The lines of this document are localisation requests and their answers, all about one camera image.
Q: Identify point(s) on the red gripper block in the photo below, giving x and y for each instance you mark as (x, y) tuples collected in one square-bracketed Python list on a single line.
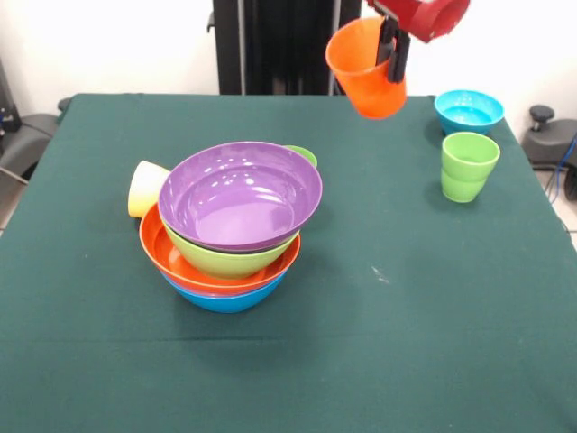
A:
[(424, 18)]

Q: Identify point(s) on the plain orange cup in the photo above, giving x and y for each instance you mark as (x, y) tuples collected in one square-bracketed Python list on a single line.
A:
[(369, 94)]

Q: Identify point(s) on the light blue small bowl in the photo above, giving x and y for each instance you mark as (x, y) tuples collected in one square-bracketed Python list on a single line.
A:
[(469, 113)]

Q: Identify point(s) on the plain green cup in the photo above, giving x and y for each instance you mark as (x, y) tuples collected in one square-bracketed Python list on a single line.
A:
[(307, 154)]

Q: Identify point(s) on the purple bowl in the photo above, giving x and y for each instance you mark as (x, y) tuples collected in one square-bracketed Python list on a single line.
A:
[(239, 203)]

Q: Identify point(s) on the large green bowl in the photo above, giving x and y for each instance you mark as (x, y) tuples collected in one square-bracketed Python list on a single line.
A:
[(225, 264)]

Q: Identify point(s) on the ribbed yellow cup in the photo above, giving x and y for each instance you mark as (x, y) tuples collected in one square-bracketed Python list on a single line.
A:
[(142, 189)]

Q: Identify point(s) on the large blue bowl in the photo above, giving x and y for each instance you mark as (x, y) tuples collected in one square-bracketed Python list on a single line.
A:
[(225, 304)]

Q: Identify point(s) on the wide orange bowl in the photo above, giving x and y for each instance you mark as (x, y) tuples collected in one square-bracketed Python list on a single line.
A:
[(153, 248)]

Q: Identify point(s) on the ribbed green cup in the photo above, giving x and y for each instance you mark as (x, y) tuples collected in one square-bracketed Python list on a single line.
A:
[(469, 180)]

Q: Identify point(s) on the dark green table cloth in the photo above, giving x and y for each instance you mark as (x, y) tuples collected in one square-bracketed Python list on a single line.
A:
[(360, 338)]

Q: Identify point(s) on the grey chair base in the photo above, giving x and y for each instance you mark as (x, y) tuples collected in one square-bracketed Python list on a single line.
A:
[(27, 135)]

